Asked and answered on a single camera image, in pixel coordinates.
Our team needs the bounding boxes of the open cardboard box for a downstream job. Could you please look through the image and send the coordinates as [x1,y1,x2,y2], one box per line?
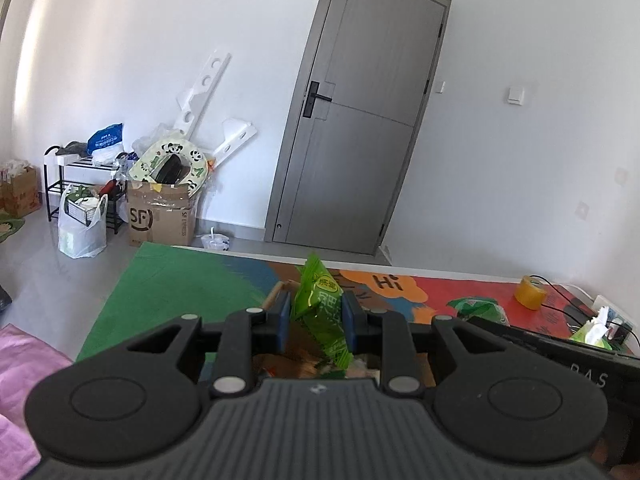
[252,280,436,386]

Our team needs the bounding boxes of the dark green snack packet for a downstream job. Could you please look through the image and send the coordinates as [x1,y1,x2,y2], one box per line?
[447,296,510,326]

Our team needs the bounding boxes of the colourful cartoon play mat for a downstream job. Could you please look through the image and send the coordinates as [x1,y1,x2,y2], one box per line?
[79,243,593,359]

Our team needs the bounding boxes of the yellow tape roll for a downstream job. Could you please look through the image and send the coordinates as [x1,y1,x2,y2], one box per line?
[514,275,548,311]

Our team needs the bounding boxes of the brown SF cardboard box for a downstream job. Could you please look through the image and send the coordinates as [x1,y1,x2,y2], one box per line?
[127,181,200,246]

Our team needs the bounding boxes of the panda child toilet seat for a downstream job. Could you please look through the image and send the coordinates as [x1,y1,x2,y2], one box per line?
[128,136,208,196]

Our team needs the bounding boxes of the white plastic shopping bag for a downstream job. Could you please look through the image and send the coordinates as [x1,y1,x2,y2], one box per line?
[58,184,107,259]

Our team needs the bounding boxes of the short white foam piece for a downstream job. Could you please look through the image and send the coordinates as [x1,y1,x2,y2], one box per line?
[213,118,258,169]

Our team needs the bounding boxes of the green tissue box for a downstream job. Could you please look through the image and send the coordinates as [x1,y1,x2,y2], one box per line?
[570,307,612,350]

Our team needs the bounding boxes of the white power strip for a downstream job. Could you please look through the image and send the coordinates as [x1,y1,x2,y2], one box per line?
[591,295,626,321]

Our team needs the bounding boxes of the pink cloth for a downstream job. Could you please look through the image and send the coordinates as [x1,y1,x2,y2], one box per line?
[0,324,73,479]

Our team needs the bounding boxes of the black power adapter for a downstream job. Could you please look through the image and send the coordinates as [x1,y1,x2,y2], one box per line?
[606,321,632,346]

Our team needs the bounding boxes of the tall white foam piece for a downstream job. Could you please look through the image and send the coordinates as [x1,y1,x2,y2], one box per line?
[174,50,232,140]

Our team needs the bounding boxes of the blue plastic bag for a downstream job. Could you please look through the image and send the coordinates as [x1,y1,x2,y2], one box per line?
[86,122,124,156]

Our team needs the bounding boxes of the black shoe rack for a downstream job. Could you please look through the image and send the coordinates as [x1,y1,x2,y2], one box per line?
[41,145,126,234]

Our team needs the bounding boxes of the small brown cardboard box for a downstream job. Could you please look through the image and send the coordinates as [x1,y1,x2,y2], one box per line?
[1,159,41,219]

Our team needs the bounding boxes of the grey door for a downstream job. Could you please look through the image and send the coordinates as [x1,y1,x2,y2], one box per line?
[266,0,450,255]

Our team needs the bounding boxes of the black cable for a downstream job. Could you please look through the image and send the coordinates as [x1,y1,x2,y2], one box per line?
[529,274,601,323]

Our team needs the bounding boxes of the black door handle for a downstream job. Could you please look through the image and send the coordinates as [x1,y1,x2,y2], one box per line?
[303,80,333,118]

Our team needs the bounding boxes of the white wall switch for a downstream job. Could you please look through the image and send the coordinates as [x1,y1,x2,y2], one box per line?
[506,86,525,106]

